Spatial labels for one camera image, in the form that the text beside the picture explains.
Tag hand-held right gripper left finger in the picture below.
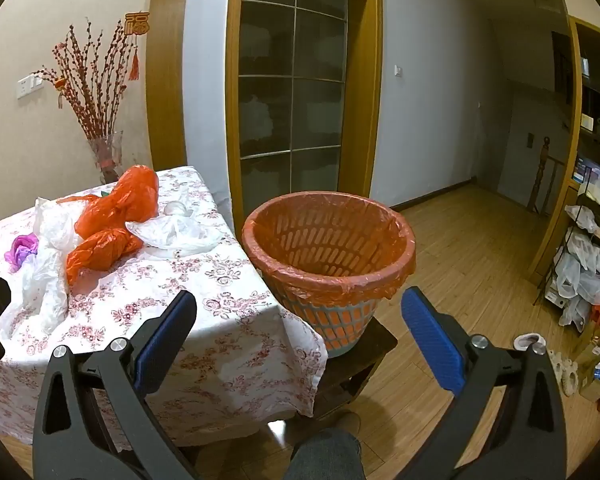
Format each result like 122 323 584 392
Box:
32 289 201 480

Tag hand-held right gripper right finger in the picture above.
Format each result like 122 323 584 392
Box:
395 286 568 480

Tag white plastic bag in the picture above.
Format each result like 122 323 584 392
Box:
0 197 81 336
125 202 222 256

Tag purple plastic bag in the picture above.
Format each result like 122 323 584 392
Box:
4 234 41 273

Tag grey plastic trash basket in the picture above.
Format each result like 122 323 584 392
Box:
241 190 417 358

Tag orange plastic bag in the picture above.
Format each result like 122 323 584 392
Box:
57 165 160 241
65 227 145 286

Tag orange bin liner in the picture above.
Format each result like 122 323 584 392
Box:
241 190 417 305

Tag floral tablecloth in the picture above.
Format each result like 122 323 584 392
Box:
0 166 329 448

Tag dark wooden stool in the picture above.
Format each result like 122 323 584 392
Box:
267 317 398 421

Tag pink white slipper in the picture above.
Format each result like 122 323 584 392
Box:
512 332 546 354

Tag person's brown shoe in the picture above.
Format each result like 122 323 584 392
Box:
325 410 362 436

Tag pair of beige shoes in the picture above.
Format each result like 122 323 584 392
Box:
547 350 580 396

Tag black metal rack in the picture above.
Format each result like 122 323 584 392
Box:
532 180 600 321

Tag person's leg in jeans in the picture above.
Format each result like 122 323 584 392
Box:
282 430 366 480

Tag cardboard box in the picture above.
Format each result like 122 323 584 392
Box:
579 330 600 402

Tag glass vase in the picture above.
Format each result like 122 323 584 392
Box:
87 130 126 186

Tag red decorative branches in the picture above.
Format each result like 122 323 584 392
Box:
32 17 133 141

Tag wooden glass door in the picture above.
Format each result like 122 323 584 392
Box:
225 0 383 233

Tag wooden shelf cabinet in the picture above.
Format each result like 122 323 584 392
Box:
527 15 600 286

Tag red hanging ornament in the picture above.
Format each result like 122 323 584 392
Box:
124 10 151 81

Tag white wall outlet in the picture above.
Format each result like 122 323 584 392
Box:
16 74 45 98

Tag wooden wall trim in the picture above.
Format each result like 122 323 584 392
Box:
145 0 193 172

